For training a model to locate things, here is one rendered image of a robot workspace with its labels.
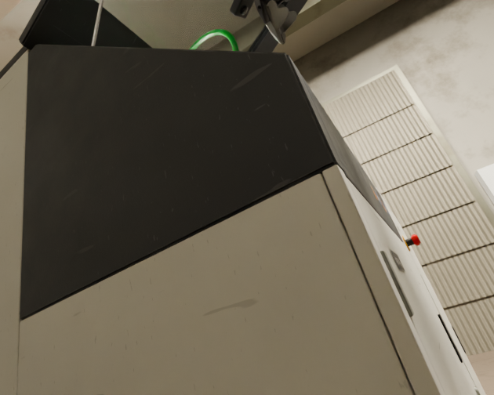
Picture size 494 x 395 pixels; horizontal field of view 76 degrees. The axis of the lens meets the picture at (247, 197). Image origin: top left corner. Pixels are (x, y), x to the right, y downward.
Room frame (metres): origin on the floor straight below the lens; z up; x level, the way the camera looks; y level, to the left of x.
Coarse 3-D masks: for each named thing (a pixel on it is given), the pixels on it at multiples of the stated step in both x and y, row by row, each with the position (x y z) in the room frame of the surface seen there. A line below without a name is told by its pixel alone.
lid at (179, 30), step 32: (64, 0) 0.48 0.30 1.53; (96, 0) 0.52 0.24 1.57; (128, 0) 0.56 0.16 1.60; (160, 0) 0.61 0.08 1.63; (192, 0) 0.66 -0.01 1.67; (224, 0) 0.72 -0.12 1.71; (32, 32) 0.49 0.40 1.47; (64, 32) 0.53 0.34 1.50; (128, 32) 0.62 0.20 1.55; (160, 32) 0.68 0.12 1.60; (192, 32) 0.74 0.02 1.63; (256, 32) 0.89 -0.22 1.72
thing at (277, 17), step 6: (270, 6) 0.49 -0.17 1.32; (276, 6) 0.49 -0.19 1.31; (270, 12) 0.50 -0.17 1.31; (276, 12) 0.50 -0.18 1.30; (282, 12) 0.49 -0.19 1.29; (288, 12) 0.49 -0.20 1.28; (270, 18) 0.51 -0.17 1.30; (276, 18) 0.51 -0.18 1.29; (282, 18) 0.50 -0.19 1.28; (270, 24) 0.51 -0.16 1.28; (276, 24) 0.51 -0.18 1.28; (270, 30) 0.52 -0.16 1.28; (276, 30) 0.52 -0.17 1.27; (276, 36) 0.53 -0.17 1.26; (282, 42) 0.54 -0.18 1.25
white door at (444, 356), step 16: (368, 208) 0.37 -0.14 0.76; (368, 224) 0.31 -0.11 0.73; (384, 224) 0.52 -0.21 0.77; (384, 240) 0.40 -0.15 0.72; (400, 240) 0.78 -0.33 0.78; (384, 256) 0.30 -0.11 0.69; (400, 256) 0.53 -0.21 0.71; (400, 272) 0.40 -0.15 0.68; (416, 272) 0.82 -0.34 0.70; (400, 288) 0.30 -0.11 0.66; (416, 288) 0.55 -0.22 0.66; (416, 304) 0.42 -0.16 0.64; (432, 304) 0.81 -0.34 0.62; (416, 320) 0.34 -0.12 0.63; (432, 320) 0.56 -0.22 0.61; (432, 336) 0.43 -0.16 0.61; (448, 336) 0.81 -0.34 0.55; (432, 352) 0.35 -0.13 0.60; (448, 352) 0.56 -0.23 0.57; (448, 368) 0.43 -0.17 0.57; (464, 368) 0.84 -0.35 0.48; (448, 384) 0.36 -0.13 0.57; (464, 384) 0.59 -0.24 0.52
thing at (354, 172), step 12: (312, 96) 0.33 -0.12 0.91; (324, 120) 0.34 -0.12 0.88; (336, 132) 0.44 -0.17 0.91; (336, 144) 0.36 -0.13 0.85; (348, 156) 0.45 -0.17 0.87; (348, 168) 0.37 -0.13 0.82; (360, 168) 0.59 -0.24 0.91; (360, 180) 0.45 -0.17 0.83; (360, 192) 0.39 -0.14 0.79; (372, 192) 0.62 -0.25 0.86; (372, 204) 0.48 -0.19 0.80; (384, 216) 0.62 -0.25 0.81
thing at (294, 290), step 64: (320, 192) 0.29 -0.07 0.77; (192, 256) 0.36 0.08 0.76; (256, 256) 0.33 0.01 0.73; (320, 256) 0.30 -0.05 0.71; (64, 320) 0.47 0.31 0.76; (128, 320) 0.41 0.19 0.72; (192, 320) 0.37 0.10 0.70; (256, 320) 0.34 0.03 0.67; (320, 320) 0.31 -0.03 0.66; (384, 320) 0.29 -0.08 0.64; (64, 384) 0.47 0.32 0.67; (128, 384) 0.42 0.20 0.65; (192, 384) 0.38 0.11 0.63; (256, 384) 0.34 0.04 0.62; (320, 384) 0.32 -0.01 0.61; (384, 384) 0.30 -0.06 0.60
